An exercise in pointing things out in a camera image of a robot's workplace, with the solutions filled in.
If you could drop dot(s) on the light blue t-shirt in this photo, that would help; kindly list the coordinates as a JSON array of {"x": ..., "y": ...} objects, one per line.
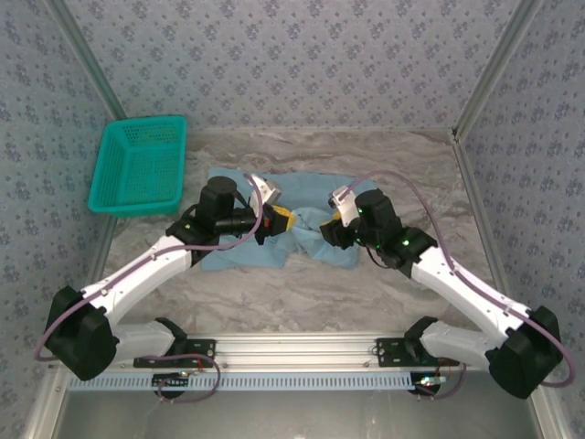
[{"x": 256, "y": 256}]

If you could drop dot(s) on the teal plastic mesh basket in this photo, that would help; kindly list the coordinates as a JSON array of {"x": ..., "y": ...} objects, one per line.
[{"x": 137, "y": 174}]

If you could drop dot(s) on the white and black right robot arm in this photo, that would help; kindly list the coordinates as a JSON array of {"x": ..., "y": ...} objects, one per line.
[{"x": 525, "y": 366}]

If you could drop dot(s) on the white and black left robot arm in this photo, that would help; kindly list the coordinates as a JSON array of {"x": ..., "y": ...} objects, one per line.
[{"x": 137, "y": 270}]

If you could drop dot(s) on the small black electronics module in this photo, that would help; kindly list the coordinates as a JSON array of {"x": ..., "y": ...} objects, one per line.
[
  {"x": 166, "y": 380},
  {"x": 429, "y": 386}
]

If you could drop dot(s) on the grey metal panel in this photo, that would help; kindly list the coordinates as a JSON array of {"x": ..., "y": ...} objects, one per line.
[{"x": 297, "y": 416}]

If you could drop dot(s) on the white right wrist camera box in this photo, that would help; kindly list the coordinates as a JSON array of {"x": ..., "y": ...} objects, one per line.
[{"x": 345, "y": 201}]

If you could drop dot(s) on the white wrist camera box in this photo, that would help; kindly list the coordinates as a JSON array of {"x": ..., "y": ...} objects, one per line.
[
  {"x": 345, "y": 201},
  {"x": 267, "y": 189}
]

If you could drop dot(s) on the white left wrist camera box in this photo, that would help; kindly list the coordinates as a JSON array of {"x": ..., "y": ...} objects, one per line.
[{"x": 267, "y": 189}]

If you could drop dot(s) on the aluminium frame crossbar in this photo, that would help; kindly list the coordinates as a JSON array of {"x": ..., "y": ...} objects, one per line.
[{"x": 297, "y": 350}]

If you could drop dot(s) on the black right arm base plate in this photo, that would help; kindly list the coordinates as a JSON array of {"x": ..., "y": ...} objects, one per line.
[{"x": 393, "y": 354}]

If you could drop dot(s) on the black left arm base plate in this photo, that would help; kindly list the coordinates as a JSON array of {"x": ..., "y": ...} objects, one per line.
[{"x": 201, "y": 354}]

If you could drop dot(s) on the aluminium corner post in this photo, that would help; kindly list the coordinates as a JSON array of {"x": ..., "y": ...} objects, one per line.
[
  {"x": 494, "y": 68},
  {"x": 95, "y": 68}
]

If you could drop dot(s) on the aluminium frame leg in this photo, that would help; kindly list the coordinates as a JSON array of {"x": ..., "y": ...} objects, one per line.
[
  {"x": 45, "y": 407},
  {"x": 546, "y": 411}
]

